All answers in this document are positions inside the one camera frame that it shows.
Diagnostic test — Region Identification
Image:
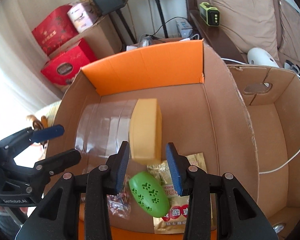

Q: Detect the red chocolate collection gift bag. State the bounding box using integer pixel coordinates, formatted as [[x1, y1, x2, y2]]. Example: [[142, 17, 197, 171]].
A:
[[40, 38, 98, 88]]

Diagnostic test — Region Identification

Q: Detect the white box of clutter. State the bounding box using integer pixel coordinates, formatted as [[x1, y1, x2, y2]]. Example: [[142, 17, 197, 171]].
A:
[[125, 17, 201, 52]]

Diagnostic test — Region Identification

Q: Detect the plain brown cardboard box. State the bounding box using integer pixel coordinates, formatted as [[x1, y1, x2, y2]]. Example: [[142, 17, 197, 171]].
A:
[[228, 64, 300, 239]]

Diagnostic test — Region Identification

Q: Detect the pink white tissue pack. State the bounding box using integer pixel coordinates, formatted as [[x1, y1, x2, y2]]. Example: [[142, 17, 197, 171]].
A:
[[67, 2, 99, 33]]

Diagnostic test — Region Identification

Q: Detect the gold snack packet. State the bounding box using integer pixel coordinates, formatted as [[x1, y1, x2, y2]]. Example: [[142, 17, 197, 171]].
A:
[[146, 152, 208, 235]]

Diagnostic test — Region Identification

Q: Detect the small clear candy bag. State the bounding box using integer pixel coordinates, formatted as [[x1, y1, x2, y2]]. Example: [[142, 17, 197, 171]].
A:
[[107, 175, 131, 219]]

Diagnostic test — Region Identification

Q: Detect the green black portable device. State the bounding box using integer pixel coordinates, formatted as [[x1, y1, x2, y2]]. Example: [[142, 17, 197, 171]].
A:
[[199, 2, 220, 27]]

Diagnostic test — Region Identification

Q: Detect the white rounded device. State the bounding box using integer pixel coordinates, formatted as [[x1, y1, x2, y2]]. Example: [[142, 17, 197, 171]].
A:
[[247, 47, 279, 68]]

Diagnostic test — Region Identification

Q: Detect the beige sofa cushion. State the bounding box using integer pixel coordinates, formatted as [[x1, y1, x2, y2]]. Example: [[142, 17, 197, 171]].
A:
[[210, 0, 279, 60], [274, 0, 300, 66]]

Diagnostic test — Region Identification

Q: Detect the white sheer curtain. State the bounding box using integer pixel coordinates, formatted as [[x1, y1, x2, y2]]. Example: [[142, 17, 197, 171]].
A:
[[0, 0, 62, 139]]

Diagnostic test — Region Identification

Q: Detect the white charging cable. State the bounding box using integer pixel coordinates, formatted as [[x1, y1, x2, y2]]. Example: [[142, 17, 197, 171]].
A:
[[221, 57, 300, 175]]

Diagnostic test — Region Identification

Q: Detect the red tea gift bag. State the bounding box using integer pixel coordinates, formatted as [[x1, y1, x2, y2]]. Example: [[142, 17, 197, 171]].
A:
[[32, 5, 78, 55]]

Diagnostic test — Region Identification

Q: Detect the clear box with yellow lid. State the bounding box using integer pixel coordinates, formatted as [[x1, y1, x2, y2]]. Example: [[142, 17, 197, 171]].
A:
[[75, 98, 162, 165]]

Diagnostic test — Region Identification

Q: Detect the green oval perforated case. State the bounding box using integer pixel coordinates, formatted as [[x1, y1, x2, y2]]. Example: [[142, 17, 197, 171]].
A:
[[129, 171, 170, 218]]

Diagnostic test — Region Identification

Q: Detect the orange cardboard box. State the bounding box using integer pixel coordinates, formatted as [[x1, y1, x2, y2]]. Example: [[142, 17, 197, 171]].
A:
[[43, 38, 261, 234]]

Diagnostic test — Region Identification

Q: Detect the large brown carton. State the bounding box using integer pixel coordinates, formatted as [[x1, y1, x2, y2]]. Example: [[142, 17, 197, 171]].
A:
[[47, 0, 123, 93]]

